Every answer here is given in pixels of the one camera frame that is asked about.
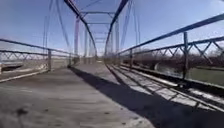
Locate bare trees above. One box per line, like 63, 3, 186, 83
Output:
133, 46, 224, 69

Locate steel truss bridge frame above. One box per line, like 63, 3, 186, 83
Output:
41, 0, 143, 65

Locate river water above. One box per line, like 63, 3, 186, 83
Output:
153, 62, 185, 78

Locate metal lattice railing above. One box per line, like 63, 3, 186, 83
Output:
105, 13, 224, 88
0, 37, 80, 75

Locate grey wooden bridge deck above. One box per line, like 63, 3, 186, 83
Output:
0, 62, 224, 128

